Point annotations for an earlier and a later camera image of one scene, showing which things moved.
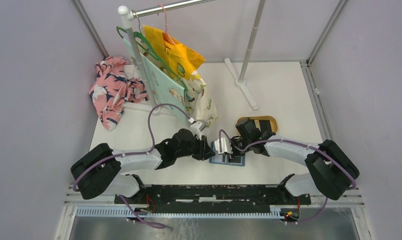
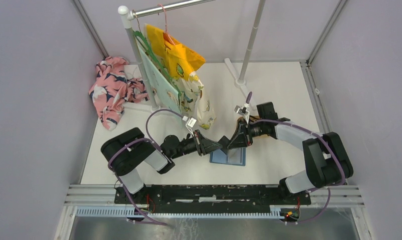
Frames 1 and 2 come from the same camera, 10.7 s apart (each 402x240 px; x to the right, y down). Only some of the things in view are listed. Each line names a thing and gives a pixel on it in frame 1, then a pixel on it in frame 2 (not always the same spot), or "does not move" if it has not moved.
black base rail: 214,196 does not move
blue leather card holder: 224,159 does not move
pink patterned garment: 112,88 does not move
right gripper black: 235,154 → 243,137
